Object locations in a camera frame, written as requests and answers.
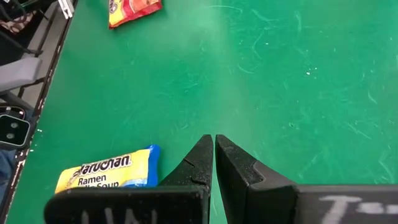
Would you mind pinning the red Maruchan noodle packet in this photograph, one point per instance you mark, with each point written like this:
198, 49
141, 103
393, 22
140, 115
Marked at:
133, 12

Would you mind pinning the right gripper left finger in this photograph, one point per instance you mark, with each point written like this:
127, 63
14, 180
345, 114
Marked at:
130, 205

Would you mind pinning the blue Maruchan noodle packet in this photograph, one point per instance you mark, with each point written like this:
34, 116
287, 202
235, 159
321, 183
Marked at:
124, 169

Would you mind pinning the black smartphone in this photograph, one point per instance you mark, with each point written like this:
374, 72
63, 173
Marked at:
14, 130

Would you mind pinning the silver corner bracket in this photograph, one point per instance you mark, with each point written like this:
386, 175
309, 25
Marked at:
66, 7

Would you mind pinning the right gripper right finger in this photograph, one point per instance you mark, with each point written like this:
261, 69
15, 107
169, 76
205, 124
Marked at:
280, 205

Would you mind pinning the person's leg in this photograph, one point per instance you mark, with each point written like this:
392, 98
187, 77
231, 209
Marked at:
5, 174

